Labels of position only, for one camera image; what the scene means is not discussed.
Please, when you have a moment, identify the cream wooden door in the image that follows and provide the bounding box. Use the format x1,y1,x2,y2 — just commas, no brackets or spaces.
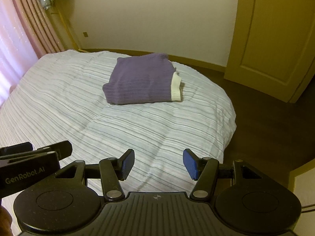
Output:
224,0,315,103

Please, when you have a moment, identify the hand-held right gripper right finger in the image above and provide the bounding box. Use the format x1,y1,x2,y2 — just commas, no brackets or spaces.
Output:
183,149,262,201

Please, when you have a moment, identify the bed with striped cover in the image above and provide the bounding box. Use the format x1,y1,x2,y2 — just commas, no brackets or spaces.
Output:
0,50,237,202

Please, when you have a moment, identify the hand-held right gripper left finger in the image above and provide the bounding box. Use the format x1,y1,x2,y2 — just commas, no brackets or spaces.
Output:
55,149,135,201

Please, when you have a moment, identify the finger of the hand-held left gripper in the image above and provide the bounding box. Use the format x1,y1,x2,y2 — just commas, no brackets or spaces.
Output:
0,141,73,163
0,142,33,156

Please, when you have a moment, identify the cream wooden cabinet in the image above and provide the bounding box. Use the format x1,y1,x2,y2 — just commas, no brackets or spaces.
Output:
288,161,315,202

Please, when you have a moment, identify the pink curtain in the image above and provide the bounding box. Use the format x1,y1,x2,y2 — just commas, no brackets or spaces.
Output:
0,0,66,59

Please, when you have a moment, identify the person's left forearm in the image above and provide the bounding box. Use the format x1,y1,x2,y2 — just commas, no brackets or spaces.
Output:
0,205,13,236

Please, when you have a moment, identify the purple and cream knit cardigan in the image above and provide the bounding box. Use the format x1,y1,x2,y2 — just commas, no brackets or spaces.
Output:
103,52,185,105

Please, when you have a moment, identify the black cable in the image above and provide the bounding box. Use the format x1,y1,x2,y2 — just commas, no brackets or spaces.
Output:
301,201,315,214

